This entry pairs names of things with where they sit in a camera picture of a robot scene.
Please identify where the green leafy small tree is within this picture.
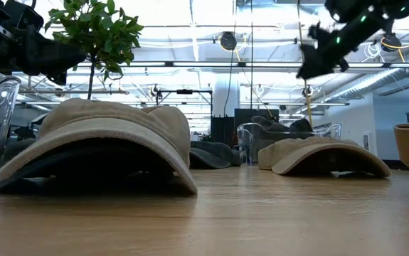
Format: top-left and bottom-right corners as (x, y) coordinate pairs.
(43, 0), (144, 101)

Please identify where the black metal frame stand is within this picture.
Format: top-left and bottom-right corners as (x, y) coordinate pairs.
(155, 88), (214, 118)

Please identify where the black hanging cable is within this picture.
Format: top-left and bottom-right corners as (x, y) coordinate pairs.
(249, 0), (255, 111)

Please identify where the yellow hanging cord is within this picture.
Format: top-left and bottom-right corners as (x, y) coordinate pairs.
(296, 0), (314, 126)

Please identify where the silver ventilation duct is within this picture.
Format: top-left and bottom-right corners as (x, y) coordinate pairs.
(323, 67), (404, 104)

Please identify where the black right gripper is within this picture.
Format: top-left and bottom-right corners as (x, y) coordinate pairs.
(296, 9), (387, 81)

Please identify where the long ceiling light bar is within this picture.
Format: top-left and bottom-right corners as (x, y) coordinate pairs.
(67, 60), (409, 70)

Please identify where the black flat panel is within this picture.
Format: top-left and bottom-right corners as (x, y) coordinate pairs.
(234, 108), (280, 125)

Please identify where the black ceiling cable reel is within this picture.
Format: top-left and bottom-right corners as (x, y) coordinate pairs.
(220, 31), (238, 51)
(381, 33), (403, 53)

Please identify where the large beige corduroy cap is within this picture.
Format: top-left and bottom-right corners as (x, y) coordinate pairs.
(0, 97), (198, 196)

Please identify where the black cabinet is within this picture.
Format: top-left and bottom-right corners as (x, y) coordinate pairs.
(210, 116), (236, 147)

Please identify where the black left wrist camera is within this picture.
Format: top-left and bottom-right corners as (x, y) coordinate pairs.
(3, 0), (45, 32)

